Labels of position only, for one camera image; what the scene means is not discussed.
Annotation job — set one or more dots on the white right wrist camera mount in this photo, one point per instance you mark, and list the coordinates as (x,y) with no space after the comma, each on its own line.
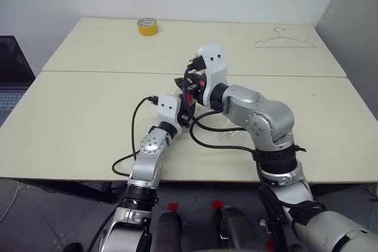
(214,69)

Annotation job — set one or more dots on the black table frame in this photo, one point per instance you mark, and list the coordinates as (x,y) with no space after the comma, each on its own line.
(74,188)

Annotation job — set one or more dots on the dark rounded shape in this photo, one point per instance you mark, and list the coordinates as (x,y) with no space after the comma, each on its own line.
(168,231)
(239,228)

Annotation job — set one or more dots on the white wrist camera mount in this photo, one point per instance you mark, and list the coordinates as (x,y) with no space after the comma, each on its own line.
(168,113)
(214,69)

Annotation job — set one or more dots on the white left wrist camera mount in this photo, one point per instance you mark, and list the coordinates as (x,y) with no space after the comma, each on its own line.
(168,113)

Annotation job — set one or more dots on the yellow tape roll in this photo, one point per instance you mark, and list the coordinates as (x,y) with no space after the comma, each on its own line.
(147,29)

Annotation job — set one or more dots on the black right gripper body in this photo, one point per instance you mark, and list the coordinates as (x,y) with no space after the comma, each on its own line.
(196,86)

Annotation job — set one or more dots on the clear wine glass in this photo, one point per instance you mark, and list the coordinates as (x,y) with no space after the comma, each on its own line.
(229,136)

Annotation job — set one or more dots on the red floor tape marker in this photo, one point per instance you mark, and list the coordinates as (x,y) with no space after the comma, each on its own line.
(173,207)
(219,204)

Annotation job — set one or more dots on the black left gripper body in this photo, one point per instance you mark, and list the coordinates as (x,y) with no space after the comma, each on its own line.
(185,118)

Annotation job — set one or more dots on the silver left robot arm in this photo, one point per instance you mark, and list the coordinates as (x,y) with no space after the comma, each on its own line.
(147,145)

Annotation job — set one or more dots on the dark laptop computer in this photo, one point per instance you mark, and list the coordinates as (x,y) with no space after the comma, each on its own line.
(11,63)

